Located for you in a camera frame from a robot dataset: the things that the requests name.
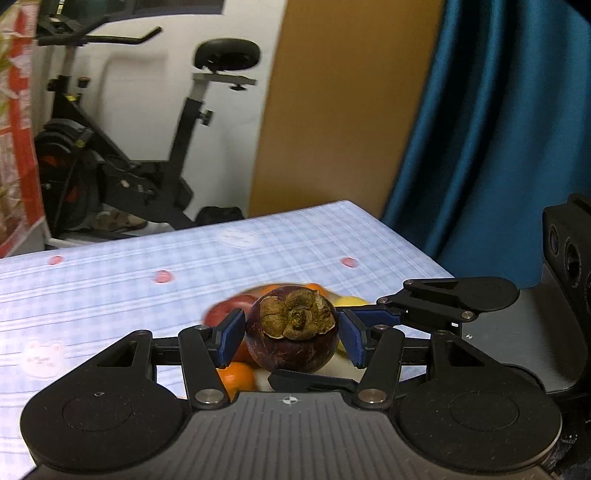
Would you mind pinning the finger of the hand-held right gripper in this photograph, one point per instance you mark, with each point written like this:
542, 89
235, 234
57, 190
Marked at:
390, 309
314, 382

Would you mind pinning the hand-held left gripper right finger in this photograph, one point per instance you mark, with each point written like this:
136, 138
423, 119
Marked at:
351, 341

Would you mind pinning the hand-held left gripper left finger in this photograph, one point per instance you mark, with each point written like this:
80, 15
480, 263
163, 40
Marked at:
231, 339

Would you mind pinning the beige round plate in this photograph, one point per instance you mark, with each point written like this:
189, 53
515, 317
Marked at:
341, 367

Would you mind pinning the red apple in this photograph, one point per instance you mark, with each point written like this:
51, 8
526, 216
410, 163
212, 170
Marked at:
226, 311

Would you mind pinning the orange tangerine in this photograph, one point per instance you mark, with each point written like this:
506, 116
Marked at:
238, 376
315, 288

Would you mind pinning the purple mangosteen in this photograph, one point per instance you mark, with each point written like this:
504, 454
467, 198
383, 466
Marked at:
291, 332

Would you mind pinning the blue checked tablecloth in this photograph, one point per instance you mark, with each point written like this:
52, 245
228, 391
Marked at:
115, 286

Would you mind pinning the dark fuzzy rug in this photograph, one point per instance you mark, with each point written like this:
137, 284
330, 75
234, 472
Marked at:
572, 461

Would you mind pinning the brown sandals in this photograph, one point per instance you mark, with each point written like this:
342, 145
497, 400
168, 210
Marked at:
120, 221

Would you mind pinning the black exercise bike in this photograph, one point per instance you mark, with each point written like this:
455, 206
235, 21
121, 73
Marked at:
115, 180

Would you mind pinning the blue curtain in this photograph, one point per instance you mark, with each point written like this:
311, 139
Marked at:
498, 129

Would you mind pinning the wooden panel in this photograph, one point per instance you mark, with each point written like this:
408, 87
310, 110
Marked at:
341, 106

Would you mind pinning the printed backdrop cloth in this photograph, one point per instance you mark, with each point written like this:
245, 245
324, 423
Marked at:
18, 138

